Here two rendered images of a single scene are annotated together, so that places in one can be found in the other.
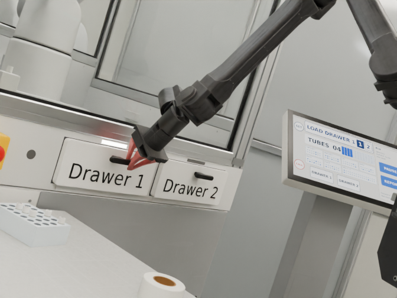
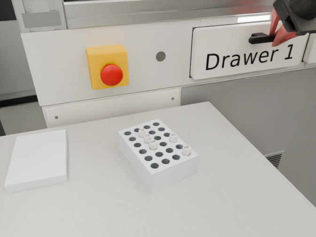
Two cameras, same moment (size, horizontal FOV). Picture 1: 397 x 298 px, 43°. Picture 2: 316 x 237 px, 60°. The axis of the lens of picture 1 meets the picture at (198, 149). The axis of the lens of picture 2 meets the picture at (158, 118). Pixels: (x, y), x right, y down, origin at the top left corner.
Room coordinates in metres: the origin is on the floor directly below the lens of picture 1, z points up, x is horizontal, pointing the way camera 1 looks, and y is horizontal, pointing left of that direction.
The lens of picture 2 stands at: (0.63, 0.07, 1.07)
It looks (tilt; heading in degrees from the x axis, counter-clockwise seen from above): 33 degrees down; 30
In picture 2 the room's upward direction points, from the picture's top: straight up
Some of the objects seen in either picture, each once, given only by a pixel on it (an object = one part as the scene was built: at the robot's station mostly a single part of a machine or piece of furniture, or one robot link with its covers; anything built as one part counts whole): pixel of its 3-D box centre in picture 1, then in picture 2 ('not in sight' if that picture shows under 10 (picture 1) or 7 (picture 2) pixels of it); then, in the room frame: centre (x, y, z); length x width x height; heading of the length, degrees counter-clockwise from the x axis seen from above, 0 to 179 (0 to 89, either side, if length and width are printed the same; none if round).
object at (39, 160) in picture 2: not in sight; (40, 157); (0.84, 0.43, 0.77); 0.13 x 0.09 x 0.02; 46
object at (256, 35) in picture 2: (119, 159); (261, 37); (1.25, 0.18, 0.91); 0.07 x 0.04 x 0.01; 138
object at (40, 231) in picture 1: (29, 223); (155, 151); (0.94, 0.26, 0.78); 0.12 x 0.08 x 0.04; 60
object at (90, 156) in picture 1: (109, 169); (251, 48); (1.26, 0.20, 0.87); 0.29 x 0.02 x 0.11; 138
